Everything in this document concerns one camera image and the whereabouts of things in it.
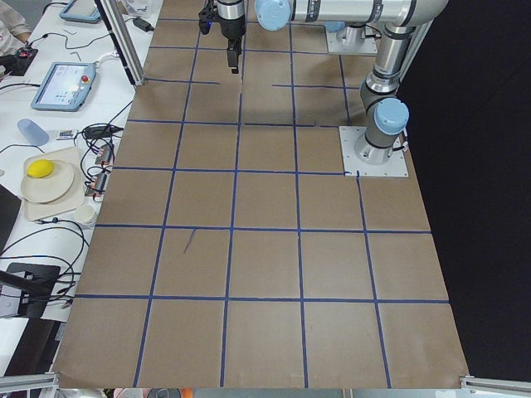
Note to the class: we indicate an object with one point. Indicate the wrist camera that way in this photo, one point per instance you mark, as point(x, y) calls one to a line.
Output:
point(207, 16)

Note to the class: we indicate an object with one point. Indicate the person at desk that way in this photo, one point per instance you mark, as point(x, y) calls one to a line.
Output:
point(15, 31)

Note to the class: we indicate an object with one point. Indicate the beige plate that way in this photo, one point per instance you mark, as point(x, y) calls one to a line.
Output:
point(43, 190)

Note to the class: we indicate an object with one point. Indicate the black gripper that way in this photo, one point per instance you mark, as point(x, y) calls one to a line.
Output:
point(230, 29)

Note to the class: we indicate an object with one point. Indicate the yellow lemon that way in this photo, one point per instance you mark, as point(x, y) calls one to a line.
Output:
point(40, 168)

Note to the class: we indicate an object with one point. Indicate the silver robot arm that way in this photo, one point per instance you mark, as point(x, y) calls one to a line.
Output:
point(349, 34)
point(389, 26)

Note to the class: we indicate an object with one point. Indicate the blue teach pendant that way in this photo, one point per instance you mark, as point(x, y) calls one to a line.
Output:
point(65, 87)
point(84, 11)

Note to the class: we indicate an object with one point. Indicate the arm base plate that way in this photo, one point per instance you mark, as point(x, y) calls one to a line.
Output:
point(365, 50)
point(360, 159)

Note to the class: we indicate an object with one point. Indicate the beige tray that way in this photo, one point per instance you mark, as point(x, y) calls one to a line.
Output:
point(73, 198)

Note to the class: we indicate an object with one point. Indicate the translucent blue cup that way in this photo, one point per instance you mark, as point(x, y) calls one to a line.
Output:
point(32, 132)

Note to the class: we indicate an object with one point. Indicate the aluminium frame post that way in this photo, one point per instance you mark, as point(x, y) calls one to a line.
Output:
point(119, 34)

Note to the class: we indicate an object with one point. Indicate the black power adapter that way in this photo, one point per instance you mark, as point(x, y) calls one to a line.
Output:
point(143, 25)

